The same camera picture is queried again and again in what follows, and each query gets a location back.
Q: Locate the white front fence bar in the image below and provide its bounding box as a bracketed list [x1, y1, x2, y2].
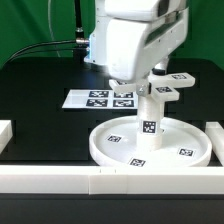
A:
[0, 165, 224, 195]

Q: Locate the white right fence block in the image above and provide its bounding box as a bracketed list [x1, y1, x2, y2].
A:
[205, 122, 224, 167]

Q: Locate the white left fence block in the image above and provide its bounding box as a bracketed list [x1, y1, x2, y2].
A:
[0, 120, 13, 154]

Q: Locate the white round table top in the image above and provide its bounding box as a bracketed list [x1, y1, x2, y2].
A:
[89, 116, 212, 169]

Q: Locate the white cross-shaped table base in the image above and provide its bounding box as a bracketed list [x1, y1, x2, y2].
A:
[109, 73, 195, 102]

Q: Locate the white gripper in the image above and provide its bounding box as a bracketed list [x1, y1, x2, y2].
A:
[106, 9, 188, 97]

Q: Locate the white fence block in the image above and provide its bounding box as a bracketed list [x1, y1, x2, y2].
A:
[205, 122, 224, 167]
[0, 120, 13, 154]

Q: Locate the white marker sheet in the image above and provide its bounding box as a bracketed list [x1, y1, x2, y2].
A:
[62, 90, 138, 109]

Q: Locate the black vertical pole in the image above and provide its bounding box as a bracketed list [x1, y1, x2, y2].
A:
[74, 0, 84, 39]

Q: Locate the black cable bundle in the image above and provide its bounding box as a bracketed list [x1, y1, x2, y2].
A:
[6, 39, 90, 64]

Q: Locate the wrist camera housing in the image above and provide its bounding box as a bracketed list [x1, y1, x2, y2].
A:
[105, 0, 180, 21]

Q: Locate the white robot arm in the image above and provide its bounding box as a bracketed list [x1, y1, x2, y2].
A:
[85, 0, 188, 96]

